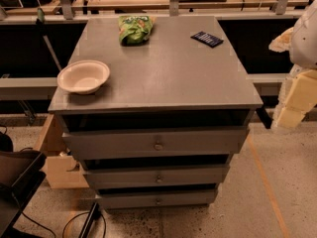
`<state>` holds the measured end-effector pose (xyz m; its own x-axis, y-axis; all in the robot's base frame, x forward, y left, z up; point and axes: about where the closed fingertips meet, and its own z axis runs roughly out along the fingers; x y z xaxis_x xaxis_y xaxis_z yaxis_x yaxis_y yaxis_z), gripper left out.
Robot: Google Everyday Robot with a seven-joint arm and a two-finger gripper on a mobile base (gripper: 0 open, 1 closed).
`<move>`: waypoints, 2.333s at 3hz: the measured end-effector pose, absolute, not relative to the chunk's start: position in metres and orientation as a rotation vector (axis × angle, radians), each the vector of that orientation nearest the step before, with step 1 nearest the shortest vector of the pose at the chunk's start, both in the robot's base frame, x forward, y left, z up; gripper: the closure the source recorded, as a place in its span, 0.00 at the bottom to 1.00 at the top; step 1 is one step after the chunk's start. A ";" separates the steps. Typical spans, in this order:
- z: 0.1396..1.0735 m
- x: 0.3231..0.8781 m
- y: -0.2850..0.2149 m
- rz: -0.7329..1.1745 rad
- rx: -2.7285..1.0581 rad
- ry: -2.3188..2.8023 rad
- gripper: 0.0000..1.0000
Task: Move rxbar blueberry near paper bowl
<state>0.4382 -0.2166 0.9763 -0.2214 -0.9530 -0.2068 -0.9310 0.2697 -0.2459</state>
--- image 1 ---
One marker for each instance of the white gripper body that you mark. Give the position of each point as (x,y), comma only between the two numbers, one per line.
(305,43)

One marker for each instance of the grey middle drawer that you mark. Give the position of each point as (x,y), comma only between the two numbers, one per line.
(107,179)

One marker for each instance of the grey drawer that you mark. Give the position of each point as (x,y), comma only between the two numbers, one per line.
(157,199)
(107,179)
(107,145)

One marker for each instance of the grey bottom drawer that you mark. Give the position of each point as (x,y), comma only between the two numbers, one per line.
(157,199)

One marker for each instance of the white paper bowl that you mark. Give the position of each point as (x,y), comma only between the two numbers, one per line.
(83,77)

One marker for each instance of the grey drawer cabinet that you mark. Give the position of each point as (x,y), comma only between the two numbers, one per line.
(171,83)

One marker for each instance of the black tray stand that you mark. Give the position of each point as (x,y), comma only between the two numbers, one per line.
(20,177)

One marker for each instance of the grey top drawer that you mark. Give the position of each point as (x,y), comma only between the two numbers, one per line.
(107,145)

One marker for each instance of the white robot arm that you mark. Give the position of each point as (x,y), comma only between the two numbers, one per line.
(301,42)

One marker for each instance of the dark blue rxbar wrapper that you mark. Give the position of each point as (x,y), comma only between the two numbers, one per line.
(207,39)

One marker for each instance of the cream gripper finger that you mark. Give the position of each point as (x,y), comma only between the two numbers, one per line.
(302,95)
(288,118)

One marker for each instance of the green chip bag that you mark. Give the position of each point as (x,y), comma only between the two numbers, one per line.
(135,30)

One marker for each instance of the wooden crate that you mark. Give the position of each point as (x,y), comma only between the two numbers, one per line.
(61,169)

